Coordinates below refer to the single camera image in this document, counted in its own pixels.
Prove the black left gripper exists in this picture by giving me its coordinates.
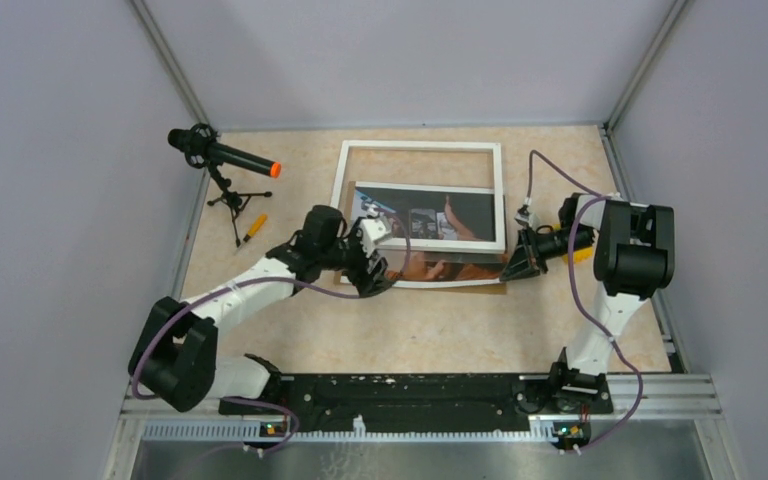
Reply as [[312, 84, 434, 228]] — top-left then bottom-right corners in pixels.
[[318, 216, 390, 294]]

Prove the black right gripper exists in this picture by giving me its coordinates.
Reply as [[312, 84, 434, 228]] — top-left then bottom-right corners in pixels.
[[500, 225, 594, 283]]

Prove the white wooden picture frame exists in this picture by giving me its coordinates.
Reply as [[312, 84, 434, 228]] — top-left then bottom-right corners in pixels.
[[330, 140, 507, 254]]

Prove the glossy photo print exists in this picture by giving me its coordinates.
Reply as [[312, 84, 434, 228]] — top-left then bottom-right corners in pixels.
[[339, 180, 511, 291]]

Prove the yellow screwdriver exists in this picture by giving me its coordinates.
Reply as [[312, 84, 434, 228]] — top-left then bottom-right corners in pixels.
[[237, 214, 268, 248]]

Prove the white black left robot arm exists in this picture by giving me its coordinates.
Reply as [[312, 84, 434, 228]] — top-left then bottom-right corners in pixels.
[[128, 205, 403, 412]]

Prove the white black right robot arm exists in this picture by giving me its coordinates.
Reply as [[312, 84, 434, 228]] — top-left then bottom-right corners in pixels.
[[500, 193, 675, 412]]

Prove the yellow green toy window block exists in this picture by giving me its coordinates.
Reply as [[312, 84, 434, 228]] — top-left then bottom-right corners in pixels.
[[562, 246, 594, 264]]

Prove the black tripod microphone stand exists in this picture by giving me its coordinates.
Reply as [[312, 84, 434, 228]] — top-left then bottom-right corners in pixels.
[[207, 166, 273, 248]]

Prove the black microphone orange tip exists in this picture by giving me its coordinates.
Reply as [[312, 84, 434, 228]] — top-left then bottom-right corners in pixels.
[[167, 124, 282, 178]]

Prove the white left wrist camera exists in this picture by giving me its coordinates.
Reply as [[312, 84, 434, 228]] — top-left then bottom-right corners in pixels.
[[359, 205, 393, 258]]

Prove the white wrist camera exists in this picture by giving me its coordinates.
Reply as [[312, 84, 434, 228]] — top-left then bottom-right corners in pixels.
[[359, 205, 393, 258], [514, 204, 540, 229]]

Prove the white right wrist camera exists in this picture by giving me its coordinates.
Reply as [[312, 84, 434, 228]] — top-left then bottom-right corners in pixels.
[[514, 204, 540, 229]]

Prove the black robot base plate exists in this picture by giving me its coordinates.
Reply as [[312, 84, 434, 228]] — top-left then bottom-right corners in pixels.
[[218, 372, 615, 436]]

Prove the aluminium front rail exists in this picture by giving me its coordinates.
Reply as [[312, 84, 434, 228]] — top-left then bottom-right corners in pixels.
[[103, 374, 747, 479]]

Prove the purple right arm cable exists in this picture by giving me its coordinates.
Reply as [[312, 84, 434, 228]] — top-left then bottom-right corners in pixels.
[[524, 149, 644, 456]]

